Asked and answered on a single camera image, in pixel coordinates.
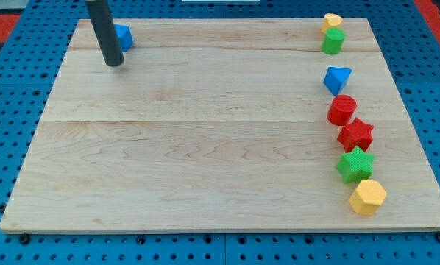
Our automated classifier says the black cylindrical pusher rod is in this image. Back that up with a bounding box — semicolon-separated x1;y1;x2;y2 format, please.
85;0;124;67

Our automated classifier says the yellow heart block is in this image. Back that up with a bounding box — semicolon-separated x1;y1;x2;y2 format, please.
321;13;344;34

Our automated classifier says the blue cube block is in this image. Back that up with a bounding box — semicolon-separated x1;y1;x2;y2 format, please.
115;24;133;52

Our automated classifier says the light wooden board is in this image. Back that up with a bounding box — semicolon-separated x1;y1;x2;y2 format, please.
0;18;440;235

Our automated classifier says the green cylinder block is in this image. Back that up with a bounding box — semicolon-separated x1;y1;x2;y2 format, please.
321;28;346;54

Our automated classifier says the blue triangular prism block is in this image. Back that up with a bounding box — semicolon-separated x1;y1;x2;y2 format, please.
323;66;352;96

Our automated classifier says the red cylinder block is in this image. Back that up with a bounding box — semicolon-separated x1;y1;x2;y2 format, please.
327;94;358;126

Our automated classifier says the red star block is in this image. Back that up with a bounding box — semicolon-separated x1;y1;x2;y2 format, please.
337;118;375;152

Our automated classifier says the green star block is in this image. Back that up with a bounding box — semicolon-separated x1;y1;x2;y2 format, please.
336;146;375;183

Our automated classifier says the yellow hexagon block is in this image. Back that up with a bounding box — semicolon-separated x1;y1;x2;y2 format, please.
348;180;387;216

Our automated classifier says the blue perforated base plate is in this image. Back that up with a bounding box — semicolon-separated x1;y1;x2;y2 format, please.
0;0;440;264

